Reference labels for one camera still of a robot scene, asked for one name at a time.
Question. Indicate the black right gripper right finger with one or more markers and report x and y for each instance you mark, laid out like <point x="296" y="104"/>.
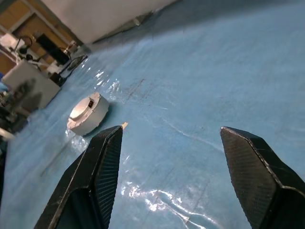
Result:
<point x="262" y="186"/>

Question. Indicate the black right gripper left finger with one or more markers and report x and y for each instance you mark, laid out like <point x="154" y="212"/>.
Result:
<point x="90" y="186"/>

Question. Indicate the silver motor housing copper windings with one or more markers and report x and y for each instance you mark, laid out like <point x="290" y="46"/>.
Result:
<point x="93" y="119"/>

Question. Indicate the cream tape piece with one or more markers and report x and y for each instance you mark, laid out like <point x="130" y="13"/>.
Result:
<point x="125" y="124"/>

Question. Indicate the dark blurred machine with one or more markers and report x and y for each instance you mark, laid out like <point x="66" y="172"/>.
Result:
<point x="12" y="112"/>

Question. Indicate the grey metal box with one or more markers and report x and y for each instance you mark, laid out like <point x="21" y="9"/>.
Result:
<point x="45" y="81"/>

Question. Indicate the black boxy device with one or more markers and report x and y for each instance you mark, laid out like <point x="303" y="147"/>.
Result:
<point x="51" y="48"/>

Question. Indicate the wooden shelving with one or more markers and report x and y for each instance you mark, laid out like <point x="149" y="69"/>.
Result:
<point x="14" y="12"/>

